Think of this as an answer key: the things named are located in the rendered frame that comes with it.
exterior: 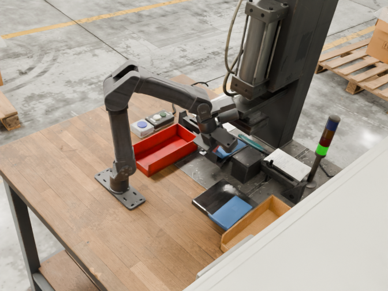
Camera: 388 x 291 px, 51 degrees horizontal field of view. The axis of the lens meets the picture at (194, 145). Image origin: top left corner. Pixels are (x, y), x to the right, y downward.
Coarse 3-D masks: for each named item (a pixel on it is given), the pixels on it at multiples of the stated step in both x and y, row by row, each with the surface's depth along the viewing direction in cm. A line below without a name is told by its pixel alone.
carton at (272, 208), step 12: (264, 204) 130; (276, 204) 132; (252, 216) 127; (264, 216) 133; (276, 216) 133; (240, 228) 124; (252, 228) 128; (264, 228) 129; (228, 240) 122; (240, 240) 124
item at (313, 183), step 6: (336, 120) 129; (318, 156) 138; (324, 156) 138; (318, 162) 141; (312, 168) 143; (312, 174) 145; (306, 180) 148; (312, 180) 147; (306, 186) 146; (312, 186) 146
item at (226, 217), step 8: (232, 200) 134; (240, 200) 134; (224, 208) 131; (240, 208) 132; (248, 208) 132; (216, 216) 128; (224, 216) 128; (232, 216) 129; (240, 216) 129; (224, 224) 126; (232, 224) 126
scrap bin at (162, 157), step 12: (168, 132) 157; (180, 132) 159; (144, 144) 149; (156, 144) 155; (168, 144) 156; (180, 144) 157; (192, 144) 152; (144, 156) 149; (156, 156) 150; (168, 156) 144; (180, 156) 150; (144, 168) 141; (156, 168) 142
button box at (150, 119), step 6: (192, 84) 192; (174, 108) 175; (156, 114) 166; (168, 114) 167; (150, 120) 163; (156, 120) 163; (162, 120) 164; (168, 120) 165; (156, 126) 161; (162, 126) 164
